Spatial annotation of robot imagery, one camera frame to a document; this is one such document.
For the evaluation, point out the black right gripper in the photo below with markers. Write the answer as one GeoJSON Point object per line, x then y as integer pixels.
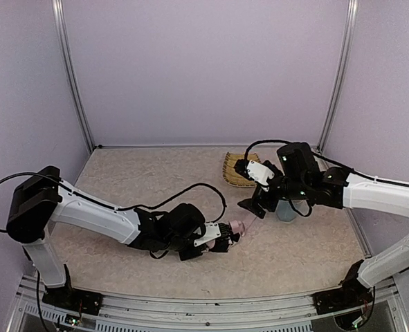
{"type": "Point", "coordinates": [259, 199]}

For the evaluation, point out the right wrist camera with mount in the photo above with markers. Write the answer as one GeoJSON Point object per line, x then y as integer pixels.
{"type": "Point", "coordinates": [256, 172]}

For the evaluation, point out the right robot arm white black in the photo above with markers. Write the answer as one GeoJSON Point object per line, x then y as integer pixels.
{"type": "Point", "coordinates": [299, 178]}

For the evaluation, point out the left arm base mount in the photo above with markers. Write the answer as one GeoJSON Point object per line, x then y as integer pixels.
{"type": "Point", "coordinates": [81, 301]}

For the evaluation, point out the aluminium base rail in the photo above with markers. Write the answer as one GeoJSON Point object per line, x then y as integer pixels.
{"type": "Point", "coordinates": [118, 312]}

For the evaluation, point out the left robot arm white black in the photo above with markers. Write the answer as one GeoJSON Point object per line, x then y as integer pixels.
{"type": "Point", "coordinates": [45, 197]}

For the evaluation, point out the metal frame post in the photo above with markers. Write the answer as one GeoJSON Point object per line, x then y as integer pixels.
{"type": "Point", "coordinates": [60, 24]}
{"type": "Point", "coordinates": [348, 33]}

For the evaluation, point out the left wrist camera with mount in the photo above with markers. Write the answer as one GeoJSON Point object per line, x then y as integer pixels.
{"type": "Point", "coordinates": [211, 234]}

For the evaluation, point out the light blue mug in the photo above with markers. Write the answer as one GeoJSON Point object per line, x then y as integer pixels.
{"type": "Point", "coordinates": [284, 212]}

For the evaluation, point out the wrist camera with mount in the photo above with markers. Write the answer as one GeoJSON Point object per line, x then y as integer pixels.
{"type": "Point", "coordinates": [211, 234]}
{"type": "Point", "coordinates": [256, 172]}

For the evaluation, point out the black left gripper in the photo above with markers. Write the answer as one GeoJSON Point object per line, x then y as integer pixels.
{"type": "Point", "coordinates": [223, 240]}

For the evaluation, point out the left metal frame post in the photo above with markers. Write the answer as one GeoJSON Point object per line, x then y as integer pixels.
{"type": "Point", "coordinates": [60, 24]}

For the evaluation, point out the right metal frame post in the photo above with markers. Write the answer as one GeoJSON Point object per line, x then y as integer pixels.
{"type": "Point", "coordinates": [348, 33]}

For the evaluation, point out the pink umbrella black lining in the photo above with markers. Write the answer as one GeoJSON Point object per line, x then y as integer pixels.
{"type": "Point", "coordinates": [230, 234]}

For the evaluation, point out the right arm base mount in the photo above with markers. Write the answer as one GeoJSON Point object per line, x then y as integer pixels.
{"type": "Point", "coordinates": [339, 299]}

